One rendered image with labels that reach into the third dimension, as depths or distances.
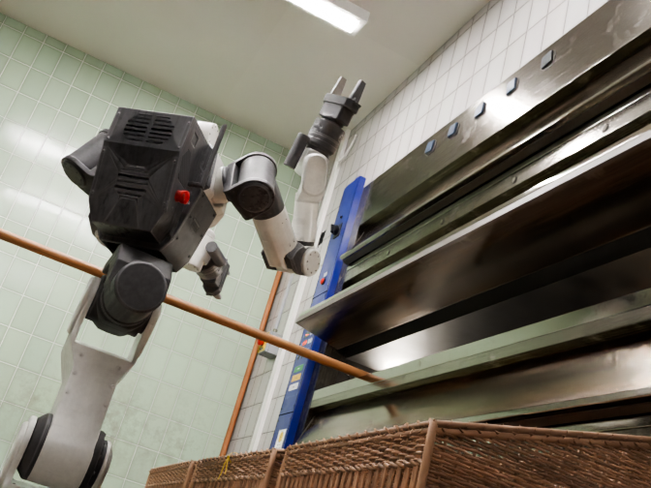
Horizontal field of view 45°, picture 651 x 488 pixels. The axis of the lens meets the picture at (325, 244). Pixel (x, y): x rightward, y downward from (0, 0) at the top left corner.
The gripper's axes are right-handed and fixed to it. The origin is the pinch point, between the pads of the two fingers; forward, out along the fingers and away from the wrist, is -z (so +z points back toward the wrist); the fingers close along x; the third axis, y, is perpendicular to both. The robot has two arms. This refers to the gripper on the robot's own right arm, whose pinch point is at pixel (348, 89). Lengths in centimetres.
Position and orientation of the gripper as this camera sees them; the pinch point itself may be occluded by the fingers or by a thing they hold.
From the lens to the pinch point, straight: 218.1
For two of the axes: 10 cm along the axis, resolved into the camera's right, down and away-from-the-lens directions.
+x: -6.2, -2.7, 7.4
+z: -4.4, 9.0, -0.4
